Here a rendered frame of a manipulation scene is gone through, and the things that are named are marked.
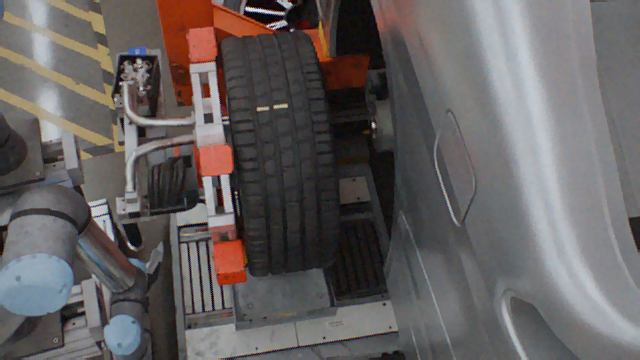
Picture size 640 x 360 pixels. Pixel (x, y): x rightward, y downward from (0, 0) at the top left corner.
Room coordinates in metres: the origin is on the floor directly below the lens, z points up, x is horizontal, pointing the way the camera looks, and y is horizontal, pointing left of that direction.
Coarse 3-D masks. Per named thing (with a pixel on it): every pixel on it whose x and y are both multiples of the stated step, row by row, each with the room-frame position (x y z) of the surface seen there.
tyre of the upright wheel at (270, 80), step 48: (240, 48) 1.21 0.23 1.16; (288, 48) 1.22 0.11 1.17; (240, 96) 1.04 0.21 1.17; (288, 96) 1.06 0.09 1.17; (240, 144) 0.93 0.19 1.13; (288, 144) 0.95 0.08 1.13; (240, 192) 0.86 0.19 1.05; (288, 192) 0.86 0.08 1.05; (336, 192) 0.89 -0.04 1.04; (288, 240) 0.80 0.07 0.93; (336, 240) 0.83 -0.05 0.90
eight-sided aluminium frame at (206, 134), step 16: (192, 64) 1.19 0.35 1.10; (208, 64) 1.18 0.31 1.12; (192, 80) 1.13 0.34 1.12; (208, 80) 1.15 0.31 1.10; (208, 128) 0.98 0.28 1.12; (208, 144) 0.95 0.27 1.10; (208, 176) 0.89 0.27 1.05; (224, 176) 0.90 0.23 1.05; (208, 192) 0.87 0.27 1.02; (224, 192) 0.87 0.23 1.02; (208, 208) 0.84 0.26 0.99; (224, 208) 0.85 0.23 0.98; (208, 224) 0.82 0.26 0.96; (224, 224) 0.82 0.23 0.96; (224, 240) 0.95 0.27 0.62
